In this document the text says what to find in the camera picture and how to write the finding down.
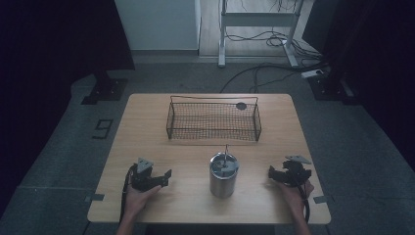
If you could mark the stainless steel canister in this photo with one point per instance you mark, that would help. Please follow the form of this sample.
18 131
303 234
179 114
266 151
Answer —
223 178

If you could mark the white power strip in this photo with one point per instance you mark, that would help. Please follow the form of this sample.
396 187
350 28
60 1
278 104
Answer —
313 73

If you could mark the black round table grommet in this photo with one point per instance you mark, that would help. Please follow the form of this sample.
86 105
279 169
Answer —
241 105

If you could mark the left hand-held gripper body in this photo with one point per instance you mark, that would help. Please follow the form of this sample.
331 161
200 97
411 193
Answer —
142 179

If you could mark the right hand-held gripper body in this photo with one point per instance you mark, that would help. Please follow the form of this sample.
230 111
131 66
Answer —
295 173

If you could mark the white cabinet panel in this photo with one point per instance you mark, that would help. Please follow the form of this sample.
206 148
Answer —
160 24

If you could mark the black stand base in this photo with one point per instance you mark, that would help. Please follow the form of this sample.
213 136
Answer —
106 89
329 88

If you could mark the white desk frame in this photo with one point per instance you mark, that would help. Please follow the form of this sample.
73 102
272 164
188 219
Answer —
257 19

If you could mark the person's left hand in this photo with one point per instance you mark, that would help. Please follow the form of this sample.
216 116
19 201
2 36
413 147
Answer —
138 199

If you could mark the black curtain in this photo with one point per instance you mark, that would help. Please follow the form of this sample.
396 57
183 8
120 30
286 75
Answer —
55 42
375 49

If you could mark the person's right hand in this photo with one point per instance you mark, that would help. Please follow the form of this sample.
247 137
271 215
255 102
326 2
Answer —
295 197

